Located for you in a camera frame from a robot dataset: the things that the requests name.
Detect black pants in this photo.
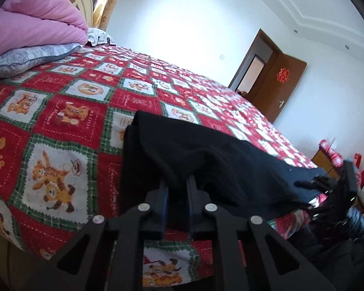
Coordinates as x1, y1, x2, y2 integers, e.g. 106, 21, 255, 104
120, 111, 329, 220

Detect pink quilt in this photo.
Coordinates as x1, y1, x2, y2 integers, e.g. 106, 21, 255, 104
0, 0, 89, 65

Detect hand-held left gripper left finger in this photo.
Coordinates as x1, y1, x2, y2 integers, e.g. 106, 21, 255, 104
24, 181, 170, 291

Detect red checked printed blanket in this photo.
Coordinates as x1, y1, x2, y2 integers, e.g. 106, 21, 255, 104
0, 44, 320, 288

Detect person's dark clothing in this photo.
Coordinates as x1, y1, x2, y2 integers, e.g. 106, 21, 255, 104
287, 223, 364, 291

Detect brown wooden door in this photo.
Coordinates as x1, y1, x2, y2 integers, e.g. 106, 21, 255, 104
251, 51, 308, 125

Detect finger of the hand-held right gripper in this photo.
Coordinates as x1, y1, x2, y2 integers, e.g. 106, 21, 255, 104
297, 201, 326, 218
294, 177, 335, 190

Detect grey patterned pillow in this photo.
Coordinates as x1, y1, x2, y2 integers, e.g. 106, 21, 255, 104
0, 43, 83, 82

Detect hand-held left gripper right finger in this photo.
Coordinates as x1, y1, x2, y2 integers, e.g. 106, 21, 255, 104
186, 178, 337, 291

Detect wooden cabinet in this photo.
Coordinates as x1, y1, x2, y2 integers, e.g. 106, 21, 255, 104
311, 150, 341, 178

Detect white patterned pillow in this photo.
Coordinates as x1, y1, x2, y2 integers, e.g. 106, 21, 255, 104
86, 27, 115, 47

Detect yellow curtain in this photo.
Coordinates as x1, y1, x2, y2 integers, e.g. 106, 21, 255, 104
92, 0, 130, 33

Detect red checked cloth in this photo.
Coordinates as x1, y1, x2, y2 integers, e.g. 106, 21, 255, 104
318, 139, 344, 168

